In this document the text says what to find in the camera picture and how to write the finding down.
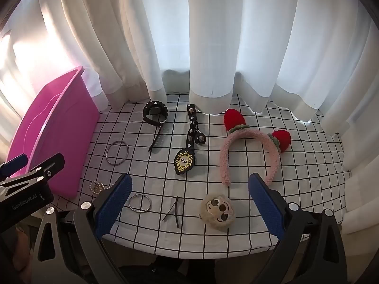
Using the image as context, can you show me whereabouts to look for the black hair pins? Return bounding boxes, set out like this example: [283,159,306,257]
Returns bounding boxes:
[161,196,182,230]

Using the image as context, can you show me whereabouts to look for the white black checkered tablecloth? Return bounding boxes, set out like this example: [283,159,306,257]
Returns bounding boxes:
[49,92,353,256]

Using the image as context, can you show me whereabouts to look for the pink strawberry plush headband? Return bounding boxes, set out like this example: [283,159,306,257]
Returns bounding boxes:
[219,108,292,187]

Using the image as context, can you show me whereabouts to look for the white curtain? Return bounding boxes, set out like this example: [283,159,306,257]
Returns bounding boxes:
[0,0,379,237]

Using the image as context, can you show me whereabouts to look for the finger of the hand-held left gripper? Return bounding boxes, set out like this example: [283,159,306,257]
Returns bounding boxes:
[0,153,65,197]
[0,153,28,178]

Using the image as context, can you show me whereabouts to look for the black studded strap with badge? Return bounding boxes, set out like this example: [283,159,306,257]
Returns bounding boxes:
[173,103,207,176]

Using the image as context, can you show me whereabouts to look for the silver bead chain charm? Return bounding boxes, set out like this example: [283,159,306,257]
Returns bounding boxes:
[88,180,113,194]

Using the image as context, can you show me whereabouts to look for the small silver bangle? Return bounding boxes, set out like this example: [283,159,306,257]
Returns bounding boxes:
[128,194,152,213]

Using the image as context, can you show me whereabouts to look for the large silver bangle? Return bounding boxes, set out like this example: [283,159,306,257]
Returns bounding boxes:
[106,140,129,166]

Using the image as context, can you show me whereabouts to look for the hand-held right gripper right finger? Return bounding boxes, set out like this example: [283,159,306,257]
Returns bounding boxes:
[248,173,348,284]

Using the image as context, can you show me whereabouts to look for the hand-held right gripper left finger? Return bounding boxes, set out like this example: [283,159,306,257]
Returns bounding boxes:
[32,173,132,284]

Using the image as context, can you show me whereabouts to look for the person's left hand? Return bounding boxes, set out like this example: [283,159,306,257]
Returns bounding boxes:
[13,228,34,273]

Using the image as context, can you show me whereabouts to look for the beige sloth face plush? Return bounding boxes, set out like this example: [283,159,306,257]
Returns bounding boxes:
[201,194,233,230]

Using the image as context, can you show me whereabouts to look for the pink plastic bin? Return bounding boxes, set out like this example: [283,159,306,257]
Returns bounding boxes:
[6,66,99,199]

